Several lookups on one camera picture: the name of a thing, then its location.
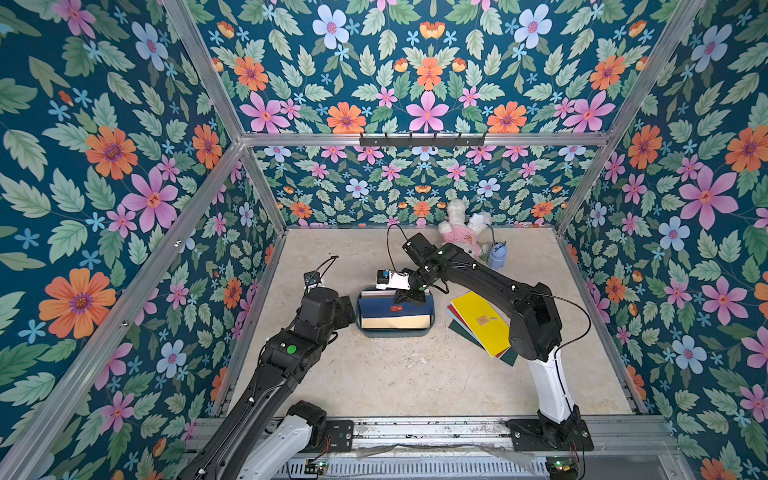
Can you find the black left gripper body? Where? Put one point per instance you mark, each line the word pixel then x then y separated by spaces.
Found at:
pixel 340 316

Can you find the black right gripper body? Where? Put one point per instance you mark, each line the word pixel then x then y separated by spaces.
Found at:
pixel 414 288

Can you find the navy blue envelope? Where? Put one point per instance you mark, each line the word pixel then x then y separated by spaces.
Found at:
pixel 382 304

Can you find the cream yellow envelope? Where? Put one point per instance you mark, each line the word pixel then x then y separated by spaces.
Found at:
pixel 416 322

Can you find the bright yellow envelope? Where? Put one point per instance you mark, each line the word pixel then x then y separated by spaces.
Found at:
pixel 502 331

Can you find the red envelope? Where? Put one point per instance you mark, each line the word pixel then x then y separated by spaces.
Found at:
pixel 465 327

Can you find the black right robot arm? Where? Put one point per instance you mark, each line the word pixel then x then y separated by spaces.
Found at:
pixel 535 323

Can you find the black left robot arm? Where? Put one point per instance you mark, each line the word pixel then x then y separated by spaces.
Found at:
pixel 283 363

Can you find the teal storage box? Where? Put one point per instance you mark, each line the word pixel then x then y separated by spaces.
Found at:
pixel 392 333

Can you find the white plush bunny pink shirt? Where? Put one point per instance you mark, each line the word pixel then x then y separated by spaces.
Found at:
pixel 462 230

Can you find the blue faceted toy figure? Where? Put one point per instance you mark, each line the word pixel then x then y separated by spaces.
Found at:
pixel 497 256

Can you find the dark green envelope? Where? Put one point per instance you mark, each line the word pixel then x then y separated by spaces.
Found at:
pixel 508 357

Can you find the small green circuit board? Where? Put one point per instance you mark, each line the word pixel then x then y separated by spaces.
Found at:
pixel 317 467

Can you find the white vent grille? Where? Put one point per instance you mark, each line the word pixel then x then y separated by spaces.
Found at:
pixel 415 468

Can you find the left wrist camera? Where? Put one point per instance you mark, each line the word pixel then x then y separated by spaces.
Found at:
pixel 312 279

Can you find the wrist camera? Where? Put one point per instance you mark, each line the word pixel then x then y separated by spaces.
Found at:
pixel 392 280
pixel 312 279

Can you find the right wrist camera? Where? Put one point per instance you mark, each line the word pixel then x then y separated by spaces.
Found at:
pixel 392 280

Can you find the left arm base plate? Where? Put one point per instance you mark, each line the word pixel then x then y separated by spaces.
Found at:
pixel 337 437

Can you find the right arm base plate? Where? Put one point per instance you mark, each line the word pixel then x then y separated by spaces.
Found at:
pixel 544 434

